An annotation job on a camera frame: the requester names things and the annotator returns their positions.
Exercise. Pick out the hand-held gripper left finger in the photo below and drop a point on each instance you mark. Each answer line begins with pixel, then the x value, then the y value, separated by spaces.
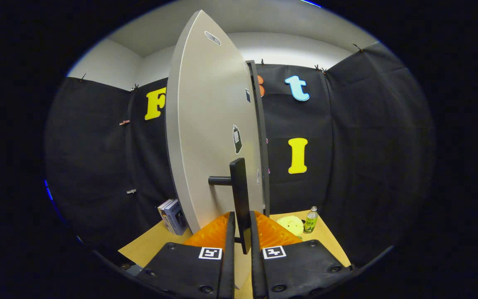
pixel 227 265

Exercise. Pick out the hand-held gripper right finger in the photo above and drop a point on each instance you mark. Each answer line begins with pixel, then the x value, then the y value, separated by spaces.
pixel 257 270

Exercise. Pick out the yellow round soft toy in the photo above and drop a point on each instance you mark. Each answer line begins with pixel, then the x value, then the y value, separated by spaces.
pixel 291 225

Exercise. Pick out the blue book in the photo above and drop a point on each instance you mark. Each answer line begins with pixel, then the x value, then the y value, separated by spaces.
pixel 177 218

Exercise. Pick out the green label plastic bottle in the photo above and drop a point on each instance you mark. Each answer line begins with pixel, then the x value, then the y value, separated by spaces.
pixel 310 222

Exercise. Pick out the pale-spined book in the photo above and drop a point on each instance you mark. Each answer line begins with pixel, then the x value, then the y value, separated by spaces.
pixel 164 209

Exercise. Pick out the black backdrop cloth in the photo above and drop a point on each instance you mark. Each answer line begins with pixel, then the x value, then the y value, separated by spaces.
pixel 367 145

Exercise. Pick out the wooden clothes peg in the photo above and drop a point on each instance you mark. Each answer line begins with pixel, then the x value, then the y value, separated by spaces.
pixel 124 122

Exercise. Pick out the long ceiling light panel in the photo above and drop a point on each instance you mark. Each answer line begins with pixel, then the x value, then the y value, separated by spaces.
pixel 310 3

